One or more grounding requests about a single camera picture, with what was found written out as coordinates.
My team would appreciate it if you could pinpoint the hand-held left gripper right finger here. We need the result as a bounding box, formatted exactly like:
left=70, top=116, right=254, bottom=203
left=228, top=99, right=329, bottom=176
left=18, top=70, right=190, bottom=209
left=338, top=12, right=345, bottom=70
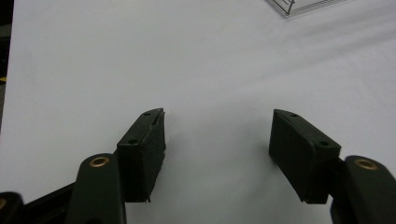
left=268, top=108, right=396, bottom=224

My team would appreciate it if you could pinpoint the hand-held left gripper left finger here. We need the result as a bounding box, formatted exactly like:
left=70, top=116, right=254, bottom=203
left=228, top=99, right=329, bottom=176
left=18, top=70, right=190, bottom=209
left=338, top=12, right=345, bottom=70
left=64, top=107, right=167, bottom=224

